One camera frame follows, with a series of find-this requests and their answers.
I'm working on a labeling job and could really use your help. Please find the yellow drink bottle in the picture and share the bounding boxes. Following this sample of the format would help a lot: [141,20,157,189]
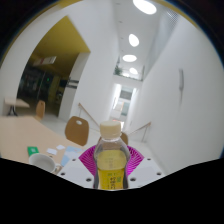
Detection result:
[92,120,132,191]

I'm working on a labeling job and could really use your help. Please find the white ceramic mug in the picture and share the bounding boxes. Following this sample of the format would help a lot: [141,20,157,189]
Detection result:
[28,152,63,175]

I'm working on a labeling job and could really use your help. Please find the green potted plant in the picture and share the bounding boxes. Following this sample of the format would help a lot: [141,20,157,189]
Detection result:
[113,64,124,76]

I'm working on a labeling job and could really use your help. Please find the wooden stair handrail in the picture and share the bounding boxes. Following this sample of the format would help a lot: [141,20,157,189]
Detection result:
[128,121,152,143]
[77,102,100,128]

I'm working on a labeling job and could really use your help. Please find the small wooden side table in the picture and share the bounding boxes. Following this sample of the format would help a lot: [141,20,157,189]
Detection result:
[3,97,30,117]

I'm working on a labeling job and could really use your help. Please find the small green card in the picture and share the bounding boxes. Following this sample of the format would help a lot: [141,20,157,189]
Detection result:
[26,145,40,157]

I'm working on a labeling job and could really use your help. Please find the round ceiling lights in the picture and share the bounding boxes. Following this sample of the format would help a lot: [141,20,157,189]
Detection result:
[121,0,158,76]

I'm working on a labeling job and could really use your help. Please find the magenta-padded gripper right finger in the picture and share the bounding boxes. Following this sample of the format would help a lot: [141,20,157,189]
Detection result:
[123,144,165,189]

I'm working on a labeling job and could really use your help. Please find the wooden chair with oval cutout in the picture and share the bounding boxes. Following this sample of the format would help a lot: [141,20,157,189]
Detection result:
[98,131,130,146]
[64,115,90,147]

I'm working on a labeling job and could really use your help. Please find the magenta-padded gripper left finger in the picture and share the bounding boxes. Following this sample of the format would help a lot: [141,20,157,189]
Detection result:
[56,144,99,190]

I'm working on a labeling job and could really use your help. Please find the hanging white sign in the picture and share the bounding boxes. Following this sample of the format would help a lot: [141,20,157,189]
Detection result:
[32,55,58,67]

